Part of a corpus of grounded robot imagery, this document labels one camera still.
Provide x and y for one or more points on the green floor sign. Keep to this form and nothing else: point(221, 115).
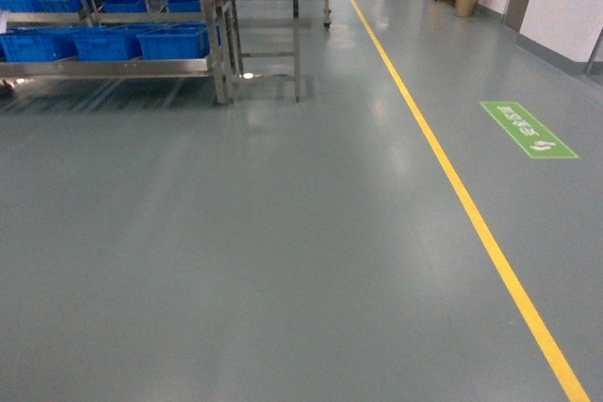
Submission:
point(532, 137)

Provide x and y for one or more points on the stainless steel bin rack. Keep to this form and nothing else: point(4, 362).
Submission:
point(126, 39)

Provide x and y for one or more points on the small stainless steel table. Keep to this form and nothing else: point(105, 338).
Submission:
point(234, 56)

